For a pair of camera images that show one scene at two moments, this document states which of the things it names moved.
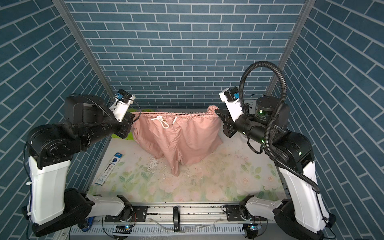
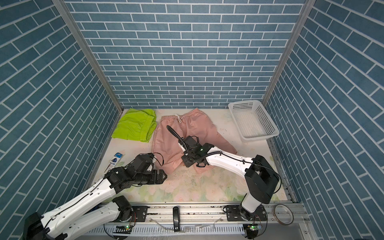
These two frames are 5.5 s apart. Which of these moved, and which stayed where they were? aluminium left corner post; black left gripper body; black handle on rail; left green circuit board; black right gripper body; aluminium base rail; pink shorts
Moved: black left gripper body; black right gripper body; pink shorts
Stayed: left green circuit board; black handle on rail; aluminium left corner post; aluminium base rail
